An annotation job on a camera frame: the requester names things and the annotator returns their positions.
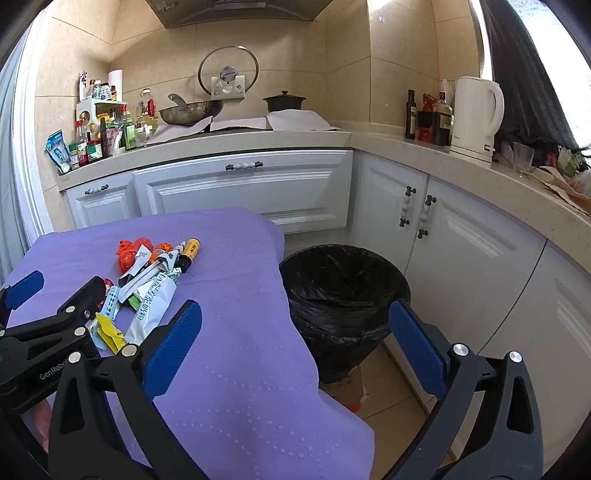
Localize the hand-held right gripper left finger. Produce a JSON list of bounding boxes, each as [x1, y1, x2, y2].
[[46, 299, 208, 480]]

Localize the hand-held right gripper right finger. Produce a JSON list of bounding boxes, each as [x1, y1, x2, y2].
[[388, 299, 546, 480]]

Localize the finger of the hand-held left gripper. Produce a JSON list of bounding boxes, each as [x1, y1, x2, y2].
[[0, 276, 108, 345], [0, 270, 45, 326]]

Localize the yellow sachet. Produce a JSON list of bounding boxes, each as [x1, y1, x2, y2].
[[90, 313, 127, 355]]

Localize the blue white packet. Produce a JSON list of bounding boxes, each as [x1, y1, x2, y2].
[[100, 285, 123, 320]]

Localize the white green printed wrapper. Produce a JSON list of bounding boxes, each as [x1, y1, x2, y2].
[[117, 251, 182, 296]]

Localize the red plastic bag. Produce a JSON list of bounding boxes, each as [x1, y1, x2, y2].
[[115, 237, 155, 273]]

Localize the trash bin with black bag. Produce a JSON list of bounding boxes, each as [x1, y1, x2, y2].
[[278, 244, 411, 386]]

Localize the brown bottle with yellow label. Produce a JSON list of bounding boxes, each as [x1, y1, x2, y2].
[[175, 237, 201, 273]]

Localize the person's left hand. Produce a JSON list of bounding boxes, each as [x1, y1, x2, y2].
[[21, 399, 51, 455]]

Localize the purple tablecloth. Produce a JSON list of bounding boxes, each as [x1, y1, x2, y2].
[[0, 208, 376, 480]]

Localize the brown cardboard piece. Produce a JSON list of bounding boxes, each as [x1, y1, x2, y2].
[[318, 364, 370, 414]]

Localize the small white cabinet door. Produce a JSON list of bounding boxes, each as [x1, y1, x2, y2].
[[65, 172, 139, 230]]

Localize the blue white seasoning bags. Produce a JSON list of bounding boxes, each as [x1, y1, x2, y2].
[[45, 129, 75, 175]]

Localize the cluster of condiment bottles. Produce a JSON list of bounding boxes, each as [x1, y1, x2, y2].
[[67, 69, 160, 169]]

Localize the wide white drawer front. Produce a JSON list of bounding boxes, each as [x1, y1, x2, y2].
[[132, 148, 354, 235]]

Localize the white spice rack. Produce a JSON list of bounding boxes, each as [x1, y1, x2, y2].
[[75, 98, 127, 139]]

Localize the beige plastic bag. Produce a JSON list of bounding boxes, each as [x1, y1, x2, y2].
[[538, 166, 591, 210]]

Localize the clear glass cup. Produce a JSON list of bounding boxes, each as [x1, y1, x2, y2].
[[512, 141, 536, 178]]

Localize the red sauce jar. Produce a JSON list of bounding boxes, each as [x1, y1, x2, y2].
[[416, 93, 437, 144]]

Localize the paper towel roll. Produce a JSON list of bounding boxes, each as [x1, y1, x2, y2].
[[107, 69, 124, 103]]

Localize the dark soy sauce bottle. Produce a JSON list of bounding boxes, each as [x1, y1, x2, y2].
[[431, 91, 454, 148]]

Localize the dark oil bottle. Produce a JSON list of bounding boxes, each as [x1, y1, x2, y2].
[[405, 89, 417, 140]]

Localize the white stove cover sheet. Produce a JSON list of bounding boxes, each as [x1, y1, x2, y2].
[[150, 115, 273, 141]]

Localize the steel wok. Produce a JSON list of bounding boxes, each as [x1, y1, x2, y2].
[[158, 93, 225, 127]]

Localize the white electric kettle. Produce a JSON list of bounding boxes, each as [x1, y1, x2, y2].
[[449, 76, 505, 168]]

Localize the white cloth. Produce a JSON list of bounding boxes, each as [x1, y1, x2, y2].
[[267, 110, 345, 132]]

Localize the black casserole pot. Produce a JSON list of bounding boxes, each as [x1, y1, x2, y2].
[[262, 90, 308, 114]]

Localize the glass pot lid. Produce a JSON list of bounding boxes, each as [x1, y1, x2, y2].
[[198, 45, 259, 99]]

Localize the dark curtain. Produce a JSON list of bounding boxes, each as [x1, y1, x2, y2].
[[478, 0, 591, 153]]

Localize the steel range hood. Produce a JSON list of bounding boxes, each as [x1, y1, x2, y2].
[[145, 0, 335, 29]]

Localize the white door frame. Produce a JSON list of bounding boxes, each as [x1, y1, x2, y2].
[[9, 14, 58, 236]]

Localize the white wall lid holder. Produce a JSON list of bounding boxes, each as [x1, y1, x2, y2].
[[211, 74, 245, 100]]

